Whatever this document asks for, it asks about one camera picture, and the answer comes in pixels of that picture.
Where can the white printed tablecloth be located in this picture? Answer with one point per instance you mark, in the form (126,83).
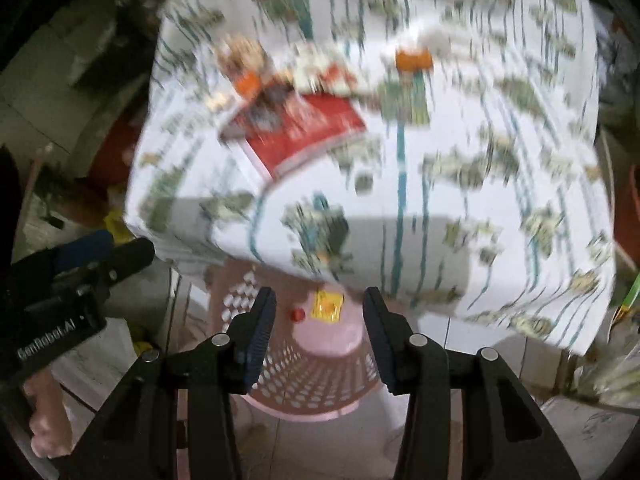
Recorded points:
(430,240)

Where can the person's left hand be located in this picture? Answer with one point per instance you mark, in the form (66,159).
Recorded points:
(46,410)

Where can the small orange wrapper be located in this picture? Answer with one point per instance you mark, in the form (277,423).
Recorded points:
(248,83)

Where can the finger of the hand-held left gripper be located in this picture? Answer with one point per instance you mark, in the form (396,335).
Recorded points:
(131,256)
(82,252)

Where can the orange bottle cap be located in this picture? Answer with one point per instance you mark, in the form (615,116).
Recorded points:
(414,59)

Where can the red plastic basin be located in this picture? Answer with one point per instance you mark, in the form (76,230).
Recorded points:
(117,146)

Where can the small red bottle cap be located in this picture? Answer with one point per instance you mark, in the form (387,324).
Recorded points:
(298,314)

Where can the yellow sachet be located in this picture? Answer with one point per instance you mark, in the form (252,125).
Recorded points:
(327,305)

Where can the clear bag of greens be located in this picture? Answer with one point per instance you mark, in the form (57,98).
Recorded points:
(612,375)

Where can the brown paper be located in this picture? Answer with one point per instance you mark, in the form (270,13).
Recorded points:
(241,52)

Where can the pink perforated plastic basket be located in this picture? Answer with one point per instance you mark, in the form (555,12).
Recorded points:
(320,372)

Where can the orange bucket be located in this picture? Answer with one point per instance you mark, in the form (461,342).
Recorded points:
(628,202)

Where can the white crumpled paper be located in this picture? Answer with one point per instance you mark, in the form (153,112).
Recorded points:
(434,40)

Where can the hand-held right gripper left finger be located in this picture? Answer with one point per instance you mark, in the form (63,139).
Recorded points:
(261,332)

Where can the white scribbled sheet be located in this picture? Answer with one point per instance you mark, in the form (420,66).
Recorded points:
(590,432)

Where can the yellow plastic bag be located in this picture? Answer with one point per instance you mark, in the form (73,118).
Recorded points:
(118,223)

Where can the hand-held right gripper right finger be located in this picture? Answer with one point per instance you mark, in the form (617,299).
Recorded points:
(379,340)

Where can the red packet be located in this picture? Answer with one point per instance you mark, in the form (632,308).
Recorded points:
(315,127)

